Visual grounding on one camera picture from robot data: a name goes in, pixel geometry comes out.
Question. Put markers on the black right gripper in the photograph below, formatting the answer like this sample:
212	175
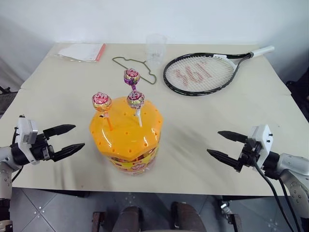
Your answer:
249	152

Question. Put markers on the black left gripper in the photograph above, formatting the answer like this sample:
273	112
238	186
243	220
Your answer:
41	147

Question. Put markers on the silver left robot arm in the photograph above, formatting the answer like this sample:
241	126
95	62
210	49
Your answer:
4	169

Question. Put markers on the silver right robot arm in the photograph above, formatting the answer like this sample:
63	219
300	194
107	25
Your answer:
292	169

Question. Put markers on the red lollipop with orange stick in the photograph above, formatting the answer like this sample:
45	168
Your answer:
101	101

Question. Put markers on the orange-lidded lollipop display jar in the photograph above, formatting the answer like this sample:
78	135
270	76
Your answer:
125	142

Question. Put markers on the purple-wrapped lollipop with white stick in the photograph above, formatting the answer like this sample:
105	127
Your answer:
135	99

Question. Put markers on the purple-wrapped lollipop with hidden stick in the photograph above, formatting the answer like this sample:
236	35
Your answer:
131	76

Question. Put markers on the metal caster wheel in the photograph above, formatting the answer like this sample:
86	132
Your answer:
225	208

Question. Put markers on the dark object beside table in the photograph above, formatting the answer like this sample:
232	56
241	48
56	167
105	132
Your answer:
6	99

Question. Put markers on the black and white tennis racket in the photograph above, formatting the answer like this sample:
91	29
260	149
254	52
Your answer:
200	72

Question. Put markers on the dark brown rounded shape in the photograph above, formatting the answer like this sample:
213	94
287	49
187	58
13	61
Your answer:
187	217
132	220

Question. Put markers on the black equipment beside table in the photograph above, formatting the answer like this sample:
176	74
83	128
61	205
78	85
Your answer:
300	96

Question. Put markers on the small dark brown block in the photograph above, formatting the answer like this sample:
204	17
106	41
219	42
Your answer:
98	222

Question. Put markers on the clear bag with papers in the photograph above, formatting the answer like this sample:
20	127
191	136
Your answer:
80	52

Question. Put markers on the clear plastic cup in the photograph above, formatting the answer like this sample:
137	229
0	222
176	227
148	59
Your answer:
155	52

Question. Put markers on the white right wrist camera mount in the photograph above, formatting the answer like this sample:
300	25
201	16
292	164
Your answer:
264	137

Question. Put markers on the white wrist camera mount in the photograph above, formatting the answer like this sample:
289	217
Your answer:
264	137
27	130

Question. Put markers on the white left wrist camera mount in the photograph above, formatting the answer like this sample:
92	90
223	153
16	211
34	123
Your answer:
27	130

